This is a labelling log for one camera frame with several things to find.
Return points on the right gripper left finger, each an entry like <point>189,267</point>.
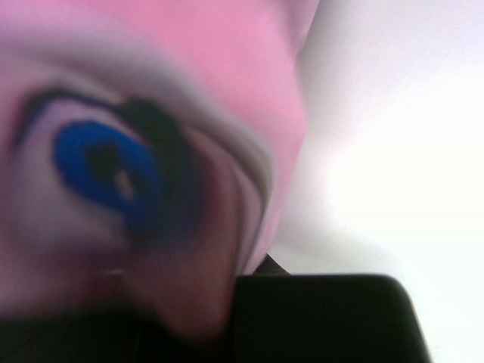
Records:
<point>111,337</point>

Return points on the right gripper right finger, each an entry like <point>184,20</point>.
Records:
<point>278,317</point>

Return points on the purple Elsa cloth placemat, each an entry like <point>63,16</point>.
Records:
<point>146,151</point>

